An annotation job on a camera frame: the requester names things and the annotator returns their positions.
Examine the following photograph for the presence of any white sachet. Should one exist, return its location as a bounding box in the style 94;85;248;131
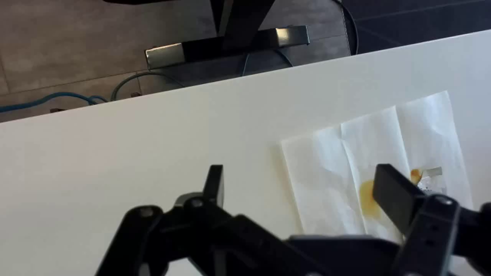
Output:
409;168;443;191

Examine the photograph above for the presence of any blue cable on floor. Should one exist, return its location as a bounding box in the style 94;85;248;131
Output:
0;71;170;115

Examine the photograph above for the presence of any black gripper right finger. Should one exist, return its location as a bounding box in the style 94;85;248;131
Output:
372;165;426;235

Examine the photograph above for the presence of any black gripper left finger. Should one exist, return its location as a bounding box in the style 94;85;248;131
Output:
202;165;223;206

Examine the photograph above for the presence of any white paper napkin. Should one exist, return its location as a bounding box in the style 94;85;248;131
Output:
280;92;472;243

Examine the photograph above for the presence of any black metal table base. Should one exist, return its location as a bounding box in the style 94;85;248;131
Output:
144;0;309;69

